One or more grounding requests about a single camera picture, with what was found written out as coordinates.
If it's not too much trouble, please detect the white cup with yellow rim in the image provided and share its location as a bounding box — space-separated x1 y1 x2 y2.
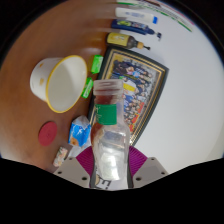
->
29 54 89 114

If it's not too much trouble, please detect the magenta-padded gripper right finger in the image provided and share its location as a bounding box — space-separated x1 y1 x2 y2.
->
127 145 169 188

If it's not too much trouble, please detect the flat round red coaster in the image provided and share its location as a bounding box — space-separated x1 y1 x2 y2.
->
37 120 59 147

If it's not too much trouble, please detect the amber pump bottle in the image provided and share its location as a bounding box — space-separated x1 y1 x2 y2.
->
106 31 151 51

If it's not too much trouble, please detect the clear plastic bottle green label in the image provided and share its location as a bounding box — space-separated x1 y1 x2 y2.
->
90 79 132 183

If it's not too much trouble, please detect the blue tissue pack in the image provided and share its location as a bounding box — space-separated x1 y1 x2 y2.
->
67 115 92 148

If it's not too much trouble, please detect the small patterned packet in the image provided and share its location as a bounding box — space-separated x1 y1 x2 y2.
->
52 146 69 168

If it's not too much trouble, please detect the dark blue pump bottle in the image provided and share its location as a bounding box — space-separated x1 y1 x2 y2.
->
110 18 163 39

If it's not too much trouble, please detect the framed group photo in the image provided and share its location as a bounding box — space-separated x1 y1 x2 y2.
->
87 45 170 147

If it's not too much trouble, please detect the small green box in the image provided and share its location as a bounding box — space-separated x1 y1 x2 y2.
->
80 76 95 100
90 54 105 75

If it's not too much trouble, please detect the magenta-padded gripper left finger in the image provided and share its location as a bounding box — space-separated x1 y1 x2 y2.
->
53 146 97 188

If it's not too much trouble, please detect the long blue green box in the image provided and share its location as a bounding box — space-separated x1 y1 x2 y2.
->
116 0 194 33

